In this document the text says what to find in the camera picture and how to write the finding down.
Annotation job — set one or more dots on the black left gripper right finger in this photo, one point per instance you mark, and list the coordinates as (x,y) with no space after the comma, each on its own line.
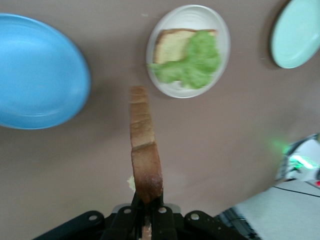
(195,225)

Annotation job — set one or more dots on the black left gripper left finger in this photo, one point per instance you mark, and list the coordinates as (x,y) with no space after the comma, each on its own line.
(90,225)

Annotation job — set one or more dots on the brown crust bread slice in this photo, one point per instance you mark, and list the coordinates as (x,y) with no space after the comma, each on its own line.
(143,150)
(171,45)

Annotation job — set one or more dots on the green lettuce leaf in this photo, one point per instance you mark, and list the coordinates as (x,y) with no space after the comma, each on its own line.
(197,62)

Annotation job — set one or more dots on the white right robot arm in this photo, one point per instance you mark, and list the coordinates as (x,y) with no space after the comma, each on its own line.
(307,155)

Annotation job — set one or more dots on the blue round plate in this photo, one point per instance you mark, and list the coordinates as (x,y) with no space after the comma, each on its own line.
(37,72)

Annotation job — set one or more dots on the beige round plate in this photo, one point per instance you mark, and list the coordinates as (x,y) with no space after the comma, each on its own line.
(190,15)

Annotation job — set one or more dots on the mint green round plate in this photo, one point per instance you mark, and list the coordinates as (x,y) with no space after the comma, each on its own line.
(295,37)

